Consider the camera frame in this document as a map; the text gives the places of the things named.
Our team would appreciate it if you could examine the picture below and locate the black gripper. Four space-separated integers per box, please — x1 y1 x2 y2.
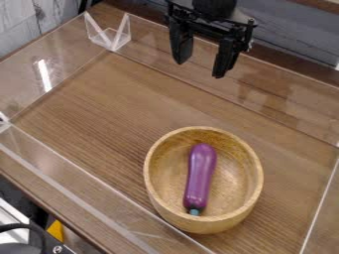
165 0 256 78

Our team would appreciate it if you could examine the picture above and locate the purple toy eggplant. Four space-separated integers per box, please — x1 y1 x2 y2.
183 143 218 216

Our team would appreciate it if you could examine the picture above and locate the brown wooden bowl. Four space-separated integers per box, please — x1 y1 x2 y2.
143 126 263 234

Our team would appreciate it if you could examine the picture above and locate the yellow black device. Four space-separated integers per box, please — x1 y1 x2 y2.
28 222 77 254

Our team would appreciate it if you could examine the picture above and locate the clear acrylic corner bracket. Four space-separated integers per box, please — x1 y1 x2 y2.
84 13 131 52

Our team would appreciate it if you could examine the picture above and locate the clear acrylic tray wall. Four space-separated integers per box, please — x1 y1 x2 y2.
0 112 215 254

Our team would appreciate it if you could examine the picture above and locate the black cable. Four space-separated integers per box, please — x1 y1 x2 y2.
0 222 45 249

